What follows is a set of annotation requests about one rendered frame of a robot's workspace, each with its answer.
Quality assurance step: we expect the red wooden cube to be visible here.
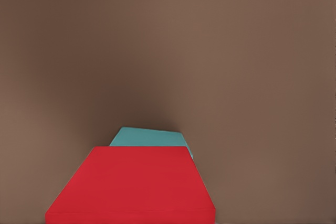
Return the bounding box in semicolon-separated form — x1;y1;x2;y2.
45;146;217;224

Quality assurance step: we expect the blue wooden cube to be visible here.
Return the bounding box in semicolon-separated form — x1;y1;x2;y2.
109;126;194;161

